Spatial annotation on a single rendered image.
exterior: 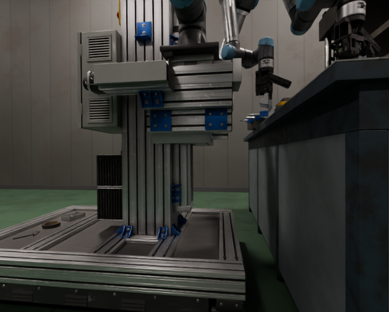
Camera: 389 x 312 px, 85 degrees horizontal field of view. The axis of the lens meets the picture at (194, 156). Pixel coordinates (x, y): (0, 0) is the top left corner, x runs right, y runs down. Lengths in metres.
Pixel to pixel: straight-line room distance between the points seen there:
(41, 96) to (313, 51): 4.74
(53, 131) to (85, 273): 3.91
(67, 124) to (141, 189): 3.55
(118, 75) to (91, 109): 0.38
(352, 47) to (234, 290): 0.84
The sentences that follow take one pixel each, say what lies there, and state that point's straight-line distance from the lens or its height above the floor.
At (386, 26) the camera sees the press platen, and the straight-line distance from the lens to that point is 2.18.
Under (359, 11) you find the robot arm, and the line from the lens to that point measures 0.93.
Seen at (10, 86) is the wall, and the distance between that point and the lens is 5.43.
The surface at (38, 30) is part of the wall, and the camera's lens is 5.38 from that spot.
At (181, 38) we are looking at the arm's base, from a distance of 0.97.
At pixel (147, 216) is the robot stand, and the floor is 0.32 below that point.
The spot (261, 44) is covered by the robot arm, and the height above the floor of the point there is 1.16.
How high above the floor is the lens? 0.63
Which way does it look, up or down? level
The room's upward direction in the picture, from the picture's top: straight up
